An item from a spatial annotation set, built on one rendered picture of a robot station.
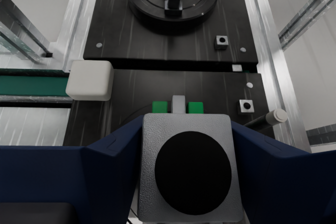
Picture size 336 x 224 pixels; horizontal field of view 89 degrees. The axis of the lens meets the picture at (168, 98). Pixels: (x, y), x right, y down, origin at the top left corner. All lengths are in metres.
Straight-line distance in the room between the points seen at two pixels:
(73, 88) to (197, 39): 0.17
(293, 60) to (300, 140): 0.24
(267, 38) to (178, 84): 0.17
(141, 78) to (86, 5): 0.17
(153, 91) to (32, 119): 0.19
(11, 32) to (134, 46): 0.13
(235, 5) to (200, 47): 0.10
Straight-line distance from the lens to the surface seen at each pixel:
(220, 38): 0.26
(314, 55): 0.51
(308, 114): 0.43
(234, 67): 0.26
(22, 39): 0.27
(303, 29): 0.35
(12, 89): 0.31
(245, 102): 0.22
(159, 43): 0.25
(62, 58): 0.28
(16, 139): 0.32
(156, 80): 0.22
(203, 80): 0.23
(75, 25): 0.32
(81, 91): 0.21
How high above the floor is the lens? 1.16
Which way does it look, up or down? 68 degrees down
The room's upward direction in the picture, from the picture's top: 6 degrees clockwise
